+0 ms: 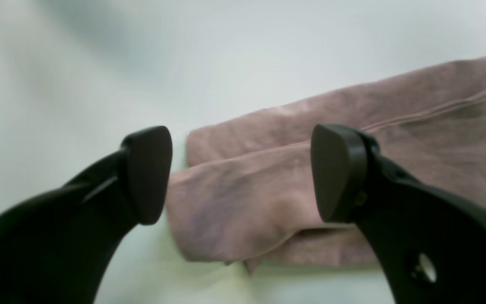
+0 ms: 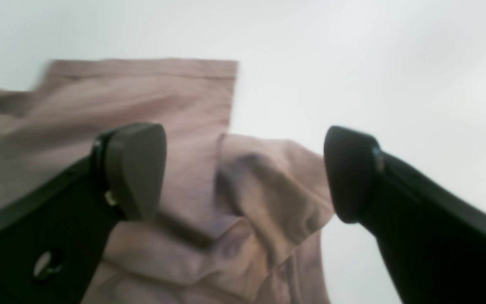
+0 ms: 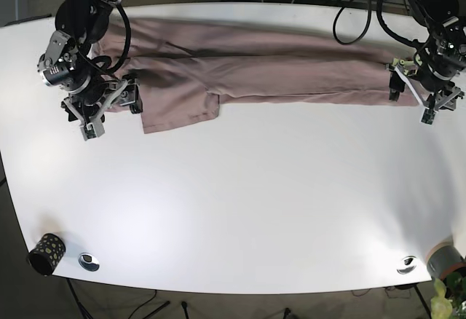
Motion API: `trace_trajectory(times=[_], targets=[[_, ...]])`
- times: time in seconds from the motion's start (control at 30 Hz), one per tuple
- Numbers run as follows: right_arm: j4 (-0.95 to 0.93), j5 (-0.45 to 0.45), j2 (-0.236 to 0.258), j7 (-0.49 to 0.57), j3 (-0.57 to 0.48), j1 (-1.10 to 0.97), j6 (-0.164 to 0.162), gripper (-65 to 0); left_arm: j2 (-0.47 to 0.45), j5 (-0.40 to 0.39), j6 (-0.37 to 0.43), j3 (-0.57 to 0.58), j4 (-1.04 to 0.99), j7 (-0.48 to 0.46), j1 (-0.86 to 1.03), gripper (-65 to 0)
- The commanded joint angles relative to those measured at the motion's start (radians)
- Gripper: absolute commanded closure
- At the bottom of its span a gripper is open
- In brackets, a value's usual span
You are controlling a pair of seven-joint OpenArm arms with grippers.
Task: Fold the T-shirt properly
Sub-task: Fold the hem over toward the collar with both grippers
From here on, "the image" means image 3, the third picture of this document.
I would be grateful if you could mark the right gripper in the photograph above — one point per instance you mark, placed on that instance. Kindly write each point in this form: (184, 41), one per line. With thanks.
(89, 106)

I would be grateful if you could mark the dusty pink garment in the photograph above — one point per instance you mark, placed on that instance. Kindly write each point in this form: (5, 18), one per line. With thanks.
(188, 70)

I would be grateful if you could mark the left silver table grommet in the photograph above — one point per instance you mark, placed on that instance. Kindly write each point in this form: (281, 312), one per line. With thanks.
(88, 262)

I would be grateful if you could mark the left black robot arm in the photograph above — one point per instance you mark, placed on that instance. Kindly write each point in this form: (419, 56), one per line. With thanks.
(435, 62)

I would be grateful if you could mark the right silver table grommet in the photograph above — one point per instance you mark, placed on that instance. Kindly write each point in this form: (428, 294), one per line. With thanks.
(406, 265)

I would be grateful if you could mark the black gold-dotted cup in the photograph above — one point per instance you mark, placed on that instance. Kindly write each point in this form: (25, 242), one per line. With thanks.
(46, 255)

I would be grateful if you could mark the green potted plant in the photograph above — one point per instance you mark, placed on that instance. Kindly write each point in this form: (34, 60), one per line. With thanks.
(449, 299)

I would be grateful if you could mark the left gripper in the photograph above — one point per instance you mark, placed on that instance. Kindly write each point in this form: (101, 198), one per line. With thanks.
(431, 90)

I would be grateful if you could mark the silver table grommet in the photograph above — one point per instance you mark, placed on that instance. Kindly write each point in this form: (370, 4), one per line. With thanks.
(88, 262)
(406, 265)

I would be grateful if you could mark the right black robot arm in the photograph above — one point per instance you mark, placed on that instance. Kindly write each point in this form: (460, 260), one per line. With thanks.
(79, 24)

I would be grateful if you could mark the grey flower pot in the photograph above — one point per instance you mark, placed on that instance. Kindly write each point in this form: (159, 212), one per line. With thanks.
(443, 260)

